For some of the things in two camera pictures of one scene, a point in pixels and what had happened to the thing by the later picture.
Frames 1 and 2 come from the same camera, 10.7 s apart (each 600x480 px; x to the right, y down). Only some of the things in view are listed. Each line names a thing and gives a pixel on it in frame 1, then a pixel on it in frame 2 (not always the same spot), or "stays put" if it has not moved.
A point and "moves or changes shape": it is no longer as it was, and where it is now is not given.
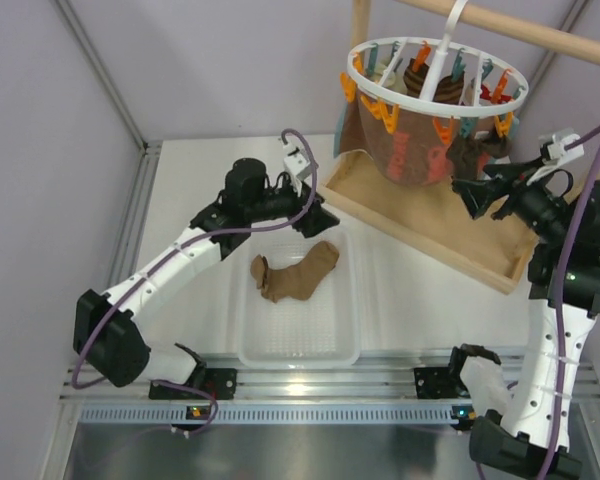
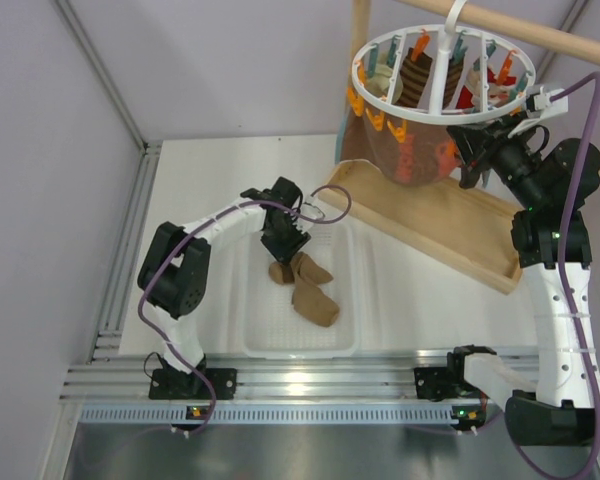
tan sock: [297, 282] -> [308, 297]
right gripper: [479, 194] -> [479, 144]
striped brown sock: [449, 91] -> [454, 71]
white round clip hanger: [438, 61] moves or changes shape
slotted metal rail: [169, 415] stays put
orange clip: [445, 133] -> [452, 149]
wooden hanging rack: [496, 252] stays put
